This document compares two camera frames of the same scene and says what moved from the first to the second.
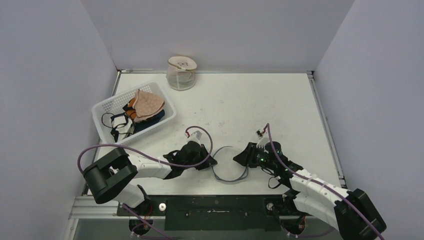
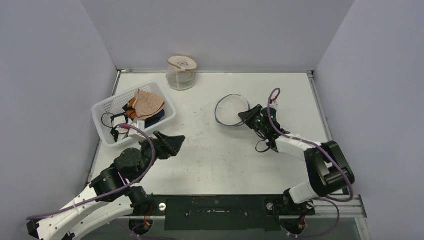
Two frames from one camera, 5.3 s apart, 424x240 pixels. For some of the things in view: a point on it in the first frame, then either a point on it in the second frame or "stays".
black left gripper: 212,162 -> 172,144
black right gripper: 247,156 -> 256,117
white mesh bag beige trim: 181,72 stays
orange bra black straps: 129,109 stays
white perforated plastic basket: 111,104 stays
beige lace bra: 146,105 stays
